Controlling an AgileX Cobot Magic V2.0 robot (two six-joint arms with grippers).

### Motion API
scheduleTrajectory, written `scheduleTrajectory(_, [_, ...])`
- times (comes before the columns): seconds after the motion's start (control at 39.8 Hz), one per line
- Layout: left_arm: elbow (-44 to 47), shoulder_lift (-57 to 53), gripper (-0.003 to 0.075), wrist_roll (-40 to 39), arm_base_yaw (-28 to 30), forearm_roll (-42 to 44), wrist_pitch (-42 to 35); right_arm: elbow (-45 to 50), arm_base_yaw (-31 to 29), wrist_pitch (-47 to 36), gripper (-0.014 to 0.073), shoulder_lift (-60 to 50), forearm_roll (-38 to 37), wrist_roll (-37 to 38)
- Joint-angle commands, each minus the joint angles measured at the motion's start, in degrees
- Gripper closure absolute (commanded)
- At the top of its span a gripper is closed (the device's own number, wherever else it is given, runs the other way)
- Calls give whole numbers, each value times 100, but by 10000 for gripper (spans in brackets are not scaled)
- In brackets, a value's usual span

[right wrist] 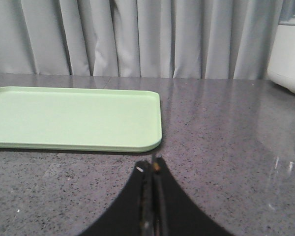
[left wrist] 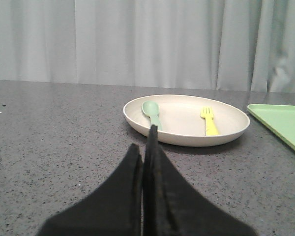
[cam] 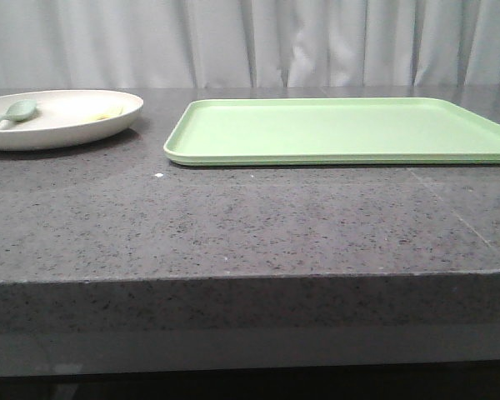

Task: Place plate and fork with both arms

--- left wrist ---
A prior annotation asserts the yellow plastic fork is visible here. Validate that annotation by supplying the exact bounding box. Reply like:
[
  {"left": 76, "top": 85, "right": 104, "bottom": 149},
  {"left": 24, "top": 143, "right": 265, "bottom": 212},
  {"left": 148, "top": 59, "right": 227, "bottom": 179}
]
[{"left": 200, "top": 106, "right": 219, "bottom": 136}]

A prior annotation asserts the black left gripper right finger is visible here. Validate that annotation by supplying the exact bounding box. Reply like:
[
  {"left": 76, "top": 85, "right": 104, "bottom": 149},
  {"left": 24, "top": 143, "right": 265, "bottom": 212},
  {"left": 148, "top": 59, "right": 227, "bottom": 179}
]
[{"left": 143, "top": 125, "right": 257, "bottom": 236}]

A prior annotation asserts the teal green plastic spoon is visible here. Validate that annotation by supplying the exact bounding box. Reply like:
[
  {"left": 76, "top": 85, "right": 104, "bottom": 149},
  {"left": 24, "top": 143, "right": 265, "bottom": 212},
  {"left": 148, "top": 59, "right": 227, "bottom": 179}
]
[{"left": 142, "top": 101, "right": 163, "bottom": 131}]

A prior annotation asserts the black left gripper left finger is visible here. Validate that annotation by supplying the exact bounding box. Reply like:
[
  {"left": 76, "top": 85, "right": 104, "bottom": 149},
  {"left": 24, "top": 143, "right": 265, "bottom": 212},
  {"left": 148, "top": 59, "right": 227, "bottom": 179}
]
[{"left": 38, "top": 144, "right": 142, "bottom": 236}]

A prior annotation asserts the white pleated curtain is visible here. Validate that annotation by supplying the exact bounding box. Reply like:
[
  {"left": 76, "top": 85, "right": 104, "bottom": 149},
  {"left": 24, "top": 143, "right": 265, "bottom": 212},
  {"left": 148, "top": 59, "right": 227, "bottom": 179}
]
[{"left": 0, "top": 0, "right": 295, "bottom": 92}]

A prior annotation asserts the light green rectangular tray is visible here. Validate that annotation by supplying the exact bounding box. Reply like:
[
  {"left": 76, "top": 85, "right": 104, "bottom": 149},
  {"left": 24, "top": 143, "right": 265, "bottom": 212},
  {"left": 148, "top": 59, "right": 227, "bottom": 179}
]
[{"left": 247, "top": 104, "right": 295, "bottom": 151}]

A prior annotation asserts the cream round plate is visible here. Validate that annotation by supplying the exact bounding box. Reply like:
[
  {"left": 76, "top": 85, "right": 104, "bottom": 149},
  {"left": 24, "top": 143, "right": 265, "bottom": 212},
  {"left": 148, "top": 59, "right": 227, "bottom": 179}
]
[{"left": 123, "top": 94, "right": 250, "bottom": 147}]

